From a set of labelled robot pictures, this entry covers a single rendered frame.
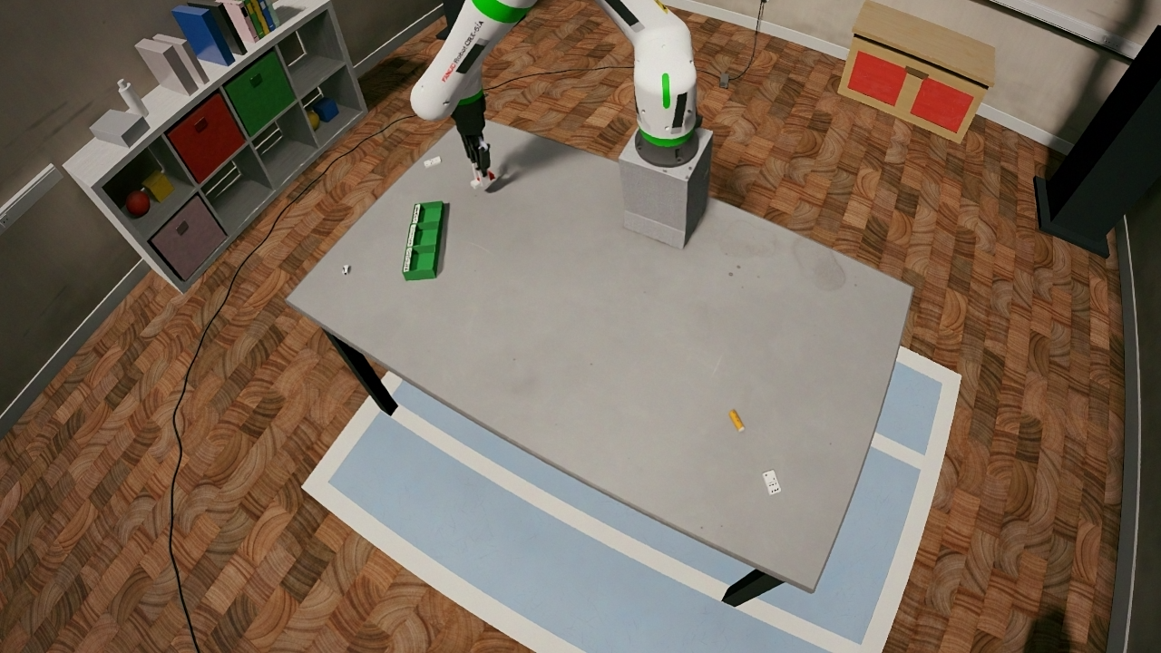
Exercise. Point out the green bin rack with labels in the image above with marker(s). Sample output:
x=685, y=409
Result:
x=423, y=234

